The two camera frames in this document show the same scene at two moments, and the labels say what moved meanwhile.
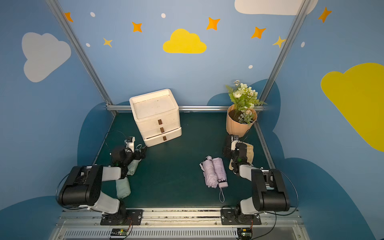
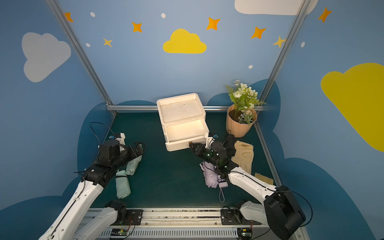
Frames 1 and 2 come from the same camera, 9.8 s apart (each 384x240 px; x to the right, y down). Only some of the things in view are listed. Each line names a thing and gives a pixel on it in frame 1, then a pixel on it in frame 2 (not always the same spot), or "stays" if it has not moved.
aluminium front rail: [277, 224] stays
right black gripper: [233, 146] -> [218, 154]
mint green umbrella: [123, 188] stays
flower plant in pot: [241, 113] stays
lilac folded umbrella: [207, 167] stays
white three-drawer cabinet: [157, 114] -> [183, 119]
